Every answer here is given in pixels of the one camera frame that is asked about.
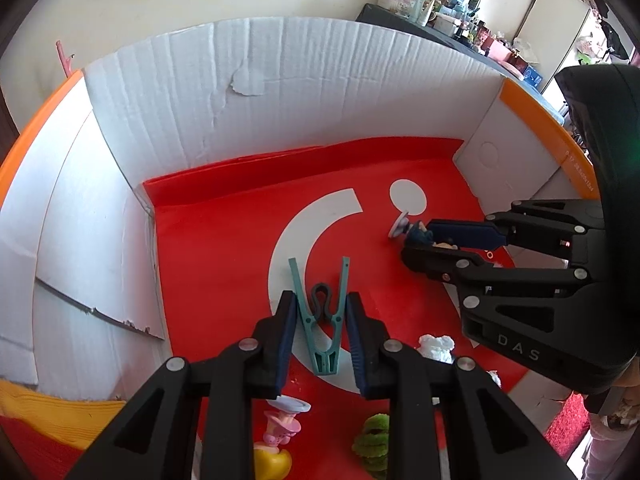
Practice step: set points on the pink plastic stick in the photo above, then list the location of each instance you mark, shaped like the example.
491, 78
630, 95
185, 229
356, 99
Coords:
65, 60

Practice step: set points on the orange cardboard box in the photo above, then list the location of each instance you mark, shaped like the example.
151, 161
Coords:
200, 110

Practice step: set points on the red knitted blanket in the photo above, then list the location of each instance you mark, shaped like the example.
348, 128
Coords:
30, 455

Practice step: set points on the cluster of cosmetic bottles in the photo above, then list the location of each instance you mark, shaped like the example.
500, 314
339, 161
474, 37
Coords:
465, 15

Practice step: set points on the small pink figurine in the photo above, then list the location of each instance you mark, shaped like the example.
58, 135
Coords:
282, 422

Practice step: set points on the side table with blue cloth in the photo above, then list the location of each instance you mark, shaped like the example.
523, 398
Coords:
390, 16

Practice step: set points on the white and pink plush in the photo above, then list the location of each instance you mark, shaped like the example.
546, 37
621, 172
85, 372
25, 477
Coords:
589, 50

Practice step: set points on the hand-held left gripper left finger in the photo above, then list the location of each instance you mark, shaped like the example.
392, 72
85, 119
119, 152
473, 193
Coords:
287, 345

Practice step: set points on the white refrigerator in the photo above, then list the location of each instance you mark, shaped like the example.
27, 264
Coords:
550, 35

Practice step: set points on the teal clothespin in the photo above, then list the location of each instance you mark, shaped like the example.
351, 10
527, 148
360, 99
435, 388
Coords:
322, 355

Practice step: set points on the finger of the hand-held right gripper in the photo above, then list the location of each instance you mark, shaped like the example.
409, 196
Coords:
440, 262
460, 234

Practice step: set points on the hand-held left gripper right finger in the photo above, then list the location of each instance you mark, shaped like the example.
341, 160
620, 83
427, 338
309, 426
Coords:
356, 355

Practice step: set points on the small yellow toy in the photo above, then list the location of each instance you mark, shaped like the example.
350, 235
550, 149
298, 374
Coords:
272, 462

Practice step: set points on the blue figurine with white cap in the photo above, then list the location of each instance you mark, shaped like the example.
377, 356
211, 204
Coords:
419, 234

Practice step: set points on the pink box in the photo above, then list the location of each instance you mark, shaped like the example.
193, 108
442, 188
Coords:
499, 51

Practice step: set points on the blue box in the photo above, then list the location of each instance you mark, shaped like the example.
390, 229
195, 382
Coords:
531, 75

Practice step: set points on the green chenille plush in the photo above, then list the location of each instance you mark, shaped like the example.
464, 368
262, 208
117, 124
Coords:
372, 440

